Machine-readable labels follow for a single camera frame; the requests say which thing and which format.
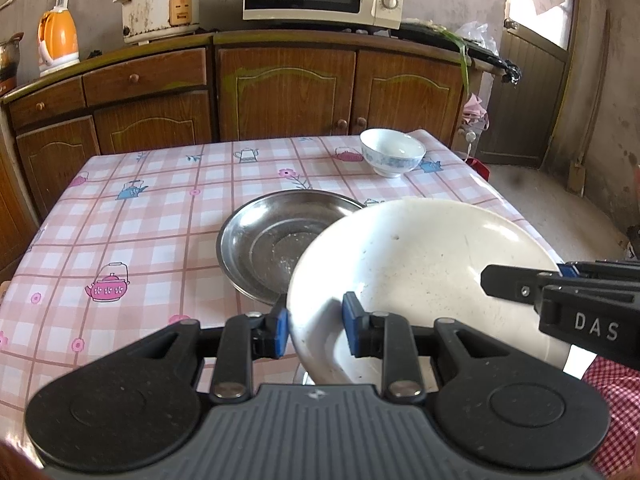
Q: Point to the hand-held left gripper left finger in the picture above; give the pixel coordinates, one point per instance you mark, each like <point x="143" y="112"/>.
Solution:
<point x="281" y="332"/>

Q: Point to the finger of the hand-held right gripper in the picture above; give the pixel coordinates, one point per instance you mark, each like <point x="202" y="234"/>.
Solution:
<point x="510" y="282"/>
<point x="571" y="269"/>

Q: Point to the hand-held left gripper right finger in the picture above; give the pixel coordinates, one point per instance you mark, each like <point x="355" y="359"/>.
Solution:
<point x="350" y="327"/>

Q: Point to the large steel plate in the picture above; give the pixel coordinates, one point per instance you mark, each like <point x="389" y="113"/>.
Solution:
<point x="241" y="284"/>

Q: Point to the large white bowl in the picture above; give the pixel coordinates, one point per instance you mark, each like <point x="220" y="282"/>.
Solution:
<point x="425" y="260"/>

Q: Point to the small steel plate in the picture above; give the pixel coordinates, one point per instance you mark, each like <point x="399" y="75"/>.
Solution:
<point x="270" y="240"/>

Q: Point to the small blue-patterned white bowl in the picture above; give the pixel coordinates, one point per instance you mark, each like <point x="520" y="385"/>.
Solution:
<point x="392" y="147"/>

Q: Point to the red checked garment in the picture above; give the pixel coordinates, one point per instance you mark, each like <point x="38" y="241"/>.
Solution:
<point x="620" y="400"/>

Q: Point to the red bag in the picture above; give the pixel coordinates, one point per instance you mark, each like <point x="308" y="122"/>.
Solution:
<point x="482" y="167"/>

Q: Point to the pink checked tablecloth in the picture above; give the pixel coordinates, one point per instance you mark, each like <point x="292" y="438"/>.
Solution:
<point x="150" y="220"/>

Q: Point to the brown door with window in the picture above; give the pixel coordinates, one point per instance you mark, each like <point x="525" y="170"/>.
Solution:
<point x="525" y="100"/>

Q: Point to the pink cloth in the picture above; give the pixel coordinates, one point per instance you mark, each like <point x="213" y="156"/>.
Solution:
<point x="474" y="110"/>

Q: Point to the black cloth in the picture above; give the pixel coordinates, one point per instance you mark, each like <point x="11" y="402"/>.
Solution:
<point x="511" y="70"/>

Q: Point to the wooden cabinet door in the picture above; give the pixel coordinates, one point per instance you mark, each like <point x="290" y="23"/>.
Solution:
<point x="405" y="100"/>
<point x="285" y="100"/>
<point x="150" y="125"/>
<point x="55" y="160"/>
<point x="12" y="210"/>

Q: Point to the green onion stalk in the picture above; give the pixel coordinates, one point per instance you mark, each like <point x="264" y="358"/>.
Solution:
<point x="466" y="67"/>

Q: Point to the wooden kitchen cabinet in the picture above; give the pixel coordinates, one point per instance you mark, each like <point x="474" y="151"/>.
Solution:
<point x="215" y="110"/>

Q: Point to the clear plastic bag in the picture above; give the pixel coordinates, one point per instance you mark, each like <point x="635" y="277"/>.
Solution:
<point x="477" y="35"/>

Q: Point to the black flat appliance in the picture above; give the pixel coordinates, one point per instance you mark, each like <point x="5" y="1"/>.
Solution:
<point x="425" y="32"/>

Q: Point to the wide wooden drawer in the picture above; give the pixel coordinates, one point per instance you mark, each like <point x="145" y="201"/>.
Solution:
<point x="165" y="77"/>

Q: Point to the narrow wooden drawer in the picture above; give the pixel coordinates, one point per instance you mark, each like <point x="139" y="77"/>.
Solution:
<point x="55" y="102"/>

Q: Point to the white rice cooker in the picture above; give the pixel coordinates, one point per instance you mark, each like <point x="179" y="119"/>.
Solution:
<point x="150" y="10"/>

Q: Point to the orange electric kettle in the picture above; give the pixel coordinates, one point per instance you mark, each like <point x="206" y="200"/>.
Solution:
<point x="57" y="40"/>

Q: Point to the red induction cooker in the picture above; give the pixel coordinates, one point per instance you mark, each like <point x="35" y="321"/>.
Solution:
<point x="6" y="85"/>

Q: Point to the steel pot with lid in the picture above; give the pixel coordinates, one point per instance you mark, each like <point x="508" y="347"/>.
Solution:
<point x="10" y="55"/>

